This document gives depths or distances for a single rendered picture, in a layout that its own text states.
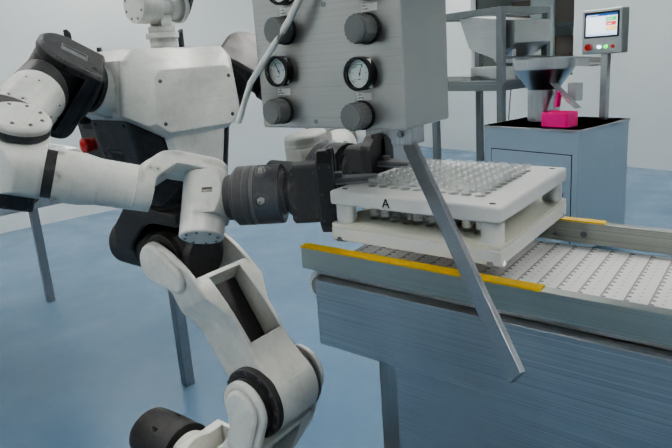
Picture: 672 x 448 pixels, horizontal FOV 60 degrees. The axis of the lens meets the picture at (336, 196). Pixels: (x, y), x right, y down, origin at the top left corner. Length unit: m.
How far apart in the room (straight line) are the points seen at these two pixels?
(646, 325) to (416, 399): 0.35
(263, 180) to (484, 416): 0.43
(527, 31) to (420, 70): 3.96
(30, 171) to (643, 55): 5.74
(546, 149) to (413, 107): 2.81
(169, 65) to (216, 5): 5.02
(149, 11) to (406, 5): 0.64
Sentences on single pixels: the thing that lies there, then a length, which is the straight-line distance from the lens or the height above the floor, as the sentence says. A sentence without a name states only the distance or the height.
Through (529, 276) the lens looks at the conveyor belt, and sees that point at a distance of 0.80.
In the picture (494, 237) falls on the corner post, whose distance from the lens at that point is 0.69.
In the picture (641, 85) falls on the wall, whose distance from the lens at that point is 6.17.
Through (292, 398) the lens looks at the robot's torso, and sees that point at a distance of 1.18.
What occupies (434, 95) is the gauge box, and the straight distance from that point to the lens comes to 0.70.
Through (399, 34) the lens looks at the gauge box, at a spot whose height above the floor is 1.24.
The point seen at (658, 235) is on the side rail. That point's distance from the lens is 0.90.
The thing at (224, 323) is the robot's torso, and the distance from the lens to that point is 1.19.
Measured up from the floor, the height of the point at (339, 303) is 0.89.
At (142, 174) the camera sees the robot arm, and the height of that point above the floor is 1.08.
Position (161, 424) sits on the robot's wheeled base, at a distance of 1.62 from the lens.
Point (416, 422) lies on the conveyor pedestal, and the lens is 0.89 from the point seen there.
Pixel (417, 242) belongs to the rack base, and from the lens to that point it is 0.73.
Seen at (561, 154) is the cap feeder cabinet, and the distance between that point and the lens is 3.41.
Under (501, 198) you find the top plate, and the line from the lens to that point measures 0.71.
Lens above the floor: 1.21
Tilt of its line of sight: 13 degrees down
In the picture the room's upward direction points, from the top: 4 degrees counter-clockwise
